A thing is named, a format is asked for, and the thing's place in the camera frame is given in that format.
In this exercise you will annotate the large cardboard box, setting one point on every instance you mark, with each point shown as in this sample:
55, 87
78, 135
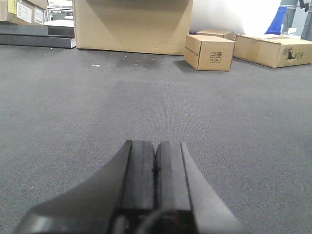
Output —
140, 26

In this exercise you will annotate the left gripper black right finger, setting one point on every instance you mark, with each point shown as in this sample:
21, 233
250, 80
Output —
183, 188

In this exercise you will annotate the flat cardboard box right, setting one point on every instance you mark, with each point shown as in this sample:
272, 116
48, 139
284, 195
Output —
274, 51

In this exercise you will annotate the small cardboard box behind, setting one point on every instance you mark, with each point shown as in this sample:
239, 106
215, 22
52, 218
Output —
218, 33

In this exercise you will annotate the blue striped object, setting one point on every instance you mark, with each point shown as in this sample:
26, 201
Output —
276, 24

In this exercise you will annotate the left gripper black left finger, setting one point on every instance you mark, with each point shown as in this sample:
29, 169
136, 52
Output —
125, 185

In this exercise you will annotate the labelled cardboard box top left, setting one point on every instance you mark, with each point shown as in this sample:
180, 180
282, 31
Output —
23, 12

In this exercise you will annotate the small cardboard box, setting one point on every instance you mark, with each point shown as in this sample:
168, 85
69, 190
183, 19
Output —
218, 33
209, 53

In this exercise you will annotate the dark grey table rail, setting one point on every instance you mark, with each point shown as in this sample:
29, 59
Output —
37, 36

